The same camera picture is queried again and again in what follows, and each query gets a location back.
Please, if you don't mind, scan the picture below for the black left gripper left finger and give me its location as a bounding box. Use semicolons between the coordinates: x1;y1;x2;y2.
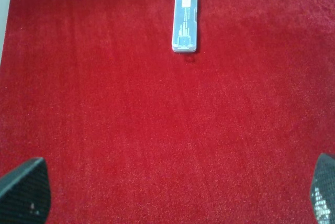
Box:
1;157;51;223

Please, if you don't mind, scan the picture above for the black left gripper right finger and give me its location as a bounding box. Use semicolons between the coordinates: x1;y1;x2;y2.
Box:
310;153;335;224

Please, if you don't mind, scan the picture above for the red felt mat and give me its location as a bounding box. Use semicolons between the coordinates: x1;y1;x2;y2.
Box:
1;0;334;223

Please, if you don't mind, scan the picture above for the translucent grey plastic case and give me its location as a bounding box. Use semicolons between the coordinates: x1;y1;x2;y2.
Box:
172;0;198;53

